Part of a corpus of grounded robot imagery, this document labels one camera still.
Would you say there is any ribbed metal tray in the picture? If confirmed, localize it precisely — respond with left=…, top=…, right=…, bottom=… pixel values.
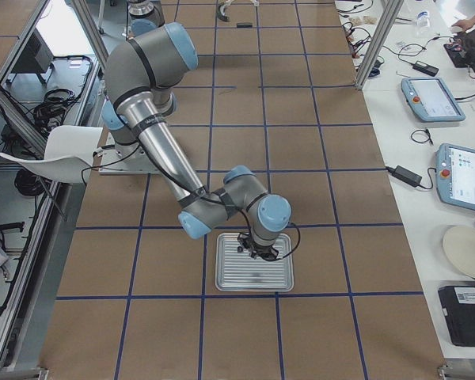
left=215, top=233, right=295, bottom=292

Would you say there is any white plastic chair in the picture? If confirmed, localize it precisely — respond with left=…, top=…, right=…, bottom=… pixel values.
left=0, top=125, right=103, bottom=184

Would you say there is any beige round plate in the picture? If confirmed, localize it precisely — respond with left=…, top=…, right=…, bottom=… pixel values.
left=443, top=226, right=475, bottom=279

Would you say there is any aluminium frame post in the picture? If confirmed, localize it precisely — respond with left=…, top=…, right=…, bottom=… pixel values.
left=355, top=0, right=403, bottom=90

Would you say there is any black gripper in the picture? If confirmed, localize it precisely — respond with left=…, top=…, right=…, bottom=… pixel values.
left=237, top=233, right=279, bottom=261

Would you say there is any black laptop with label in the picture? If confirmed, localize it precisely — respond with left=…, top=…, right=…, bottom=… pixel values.
left=438, top=286, right=475, bottom=348

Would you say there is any far blue teach pendant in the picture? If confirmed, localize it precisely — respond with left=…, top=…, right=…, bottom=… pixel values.
left=401, top=77, right=466, bottom=123

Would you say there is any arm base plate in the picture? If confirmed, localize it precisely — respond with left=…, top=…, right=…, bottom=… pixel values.
left=98, top=127, right=160, bottom=175

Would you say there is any clear plastic bottle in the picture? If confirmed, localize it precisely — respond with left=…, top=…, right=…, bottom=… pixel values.
left=415, top=10, right=431, bottom=37

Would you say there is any near black power adapter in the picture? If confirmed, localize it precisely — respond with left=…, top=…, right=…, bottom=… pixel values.
left=386, top=165, right=422, bottom=188

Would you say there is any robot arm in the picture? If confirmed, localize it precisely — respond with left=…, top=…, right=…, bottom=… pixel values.
left=127, top=0, right=165, bottom=27
left=104, top=22, right=291, bottom=261

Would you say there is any near blue teach pendant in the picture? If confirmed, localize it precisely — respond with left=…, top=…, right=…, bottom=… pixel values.
left=435, top=142, right=475, bottom=211

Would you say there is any black power adapter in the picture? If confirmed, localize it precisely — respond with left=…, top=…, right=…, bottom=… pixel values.
left=412, top=61, right=439, bottom=77
left=386, top=165, right=422, bottom=188

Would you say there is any blue teach pendant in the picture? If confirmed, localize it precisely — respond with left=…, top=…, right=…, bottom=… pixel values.
left=435, top=142, right=475, bottom=211
left=401, top=77, right=466, bottom=123

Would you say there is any far black power adapter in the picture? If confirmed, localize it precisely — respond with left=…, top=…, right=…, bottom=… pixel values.
left=412, top=61, right=439, bottom=77

